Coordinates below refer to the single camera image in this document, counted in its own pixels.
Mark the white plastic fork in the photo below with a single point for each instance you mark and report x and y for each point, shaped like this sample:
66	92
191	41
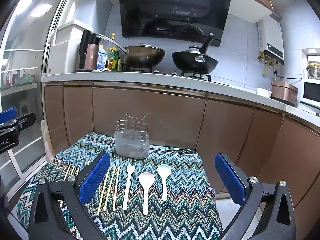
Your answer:
127	192

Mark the white boxed pipe column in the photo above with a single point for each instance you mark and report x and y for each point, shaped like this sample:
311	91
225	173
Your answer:
67	37

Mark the white and blue salt bag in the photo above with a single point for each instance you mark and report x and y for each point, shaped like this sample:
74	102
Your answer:
101	60

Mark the black gas stove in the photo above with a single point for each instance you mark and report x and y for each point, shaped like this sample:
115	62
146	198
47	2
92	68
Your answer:
165	73

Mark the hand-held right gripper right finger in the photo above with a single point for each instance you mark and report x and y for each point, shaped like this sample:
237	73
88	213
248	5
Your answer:
230	180

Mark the small white cloth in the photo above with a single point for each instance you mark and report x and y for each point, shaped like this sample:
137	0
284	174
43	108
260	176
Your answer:
99	70

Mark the brass gas pipe valves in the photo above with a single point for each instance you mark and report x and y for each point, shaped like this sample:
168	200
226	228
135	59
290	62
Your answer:
268	60

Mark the row of brown cabinet doors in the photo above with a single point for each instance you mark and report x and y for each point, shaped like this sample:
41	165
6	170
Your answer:
175	120

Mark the white bowl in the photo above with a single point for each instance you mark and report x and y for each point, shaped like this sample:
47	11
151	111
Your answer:
263	93

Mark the yellow cap oil bottle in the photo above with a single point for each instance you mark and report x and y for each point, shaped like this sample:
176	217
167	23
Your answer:
113	36

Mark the dark sauce bottle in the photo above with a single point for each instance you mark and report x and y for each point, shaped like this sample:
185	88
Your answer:
120	66

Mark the pink rice cooker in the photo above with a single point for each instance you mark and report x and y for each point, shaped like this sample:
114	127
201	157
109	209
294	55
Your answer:
283	92

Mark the white microwave oven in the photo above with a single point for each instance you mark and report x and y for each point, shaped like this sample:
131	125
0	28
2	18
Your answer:
312	92

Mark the white spoon with pink bowl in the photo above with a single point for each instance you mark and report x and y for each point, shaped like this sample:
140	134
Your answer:
146	180

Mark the zigzag patterned cloth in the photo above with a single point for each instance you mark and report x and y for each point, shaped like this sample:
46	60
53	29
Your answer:
175	192

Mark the steel pot with lid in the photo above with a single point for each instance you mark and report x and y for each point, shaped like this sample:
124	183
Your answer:
314	71

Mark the shelf of assorted bottles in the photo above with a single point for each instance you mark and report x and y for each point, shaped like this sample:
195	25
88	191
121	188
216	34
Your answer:
20	78

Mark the white water heater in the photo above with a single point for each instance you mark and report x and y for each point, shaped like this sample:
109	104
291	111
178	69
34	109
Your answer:
270	35

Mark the pink and black kettle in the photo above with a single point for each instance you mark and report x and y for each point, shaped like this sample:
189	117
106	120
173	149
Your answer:
91	57

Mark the white kitchen countertop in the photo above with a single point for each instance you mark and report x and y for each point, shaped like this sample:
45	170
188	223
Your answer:
150	80

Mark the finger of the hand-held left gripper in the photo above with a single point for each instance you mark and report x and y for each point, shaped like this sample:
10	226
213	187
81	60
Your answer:
8	115

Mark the black range hood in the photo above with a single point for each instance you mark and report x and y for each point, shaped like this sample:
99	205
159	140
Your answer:
175	10

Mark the green bottle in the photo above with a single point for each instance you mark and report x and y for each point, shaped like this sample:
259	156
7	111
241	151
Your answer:
114	60

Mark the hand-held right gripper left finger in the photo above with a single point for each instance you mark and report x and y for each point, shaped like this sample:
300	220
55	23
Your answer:
95	177

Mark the white spoon with blue bowl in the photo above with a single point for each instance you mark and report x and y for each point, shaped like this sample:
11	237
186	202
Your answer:
164	171

